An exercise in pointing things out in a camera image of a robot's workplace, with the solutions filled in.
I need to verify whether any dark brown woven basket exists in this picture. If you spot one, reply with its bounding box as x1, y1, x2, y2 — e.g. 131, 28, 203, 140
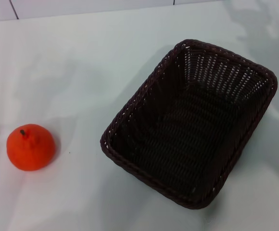
100, 39, 279, 209

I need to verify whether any orange toy fruit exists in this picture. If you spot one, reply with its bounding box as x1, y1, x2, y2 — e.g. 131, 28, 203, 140
6, 123, 56, 172

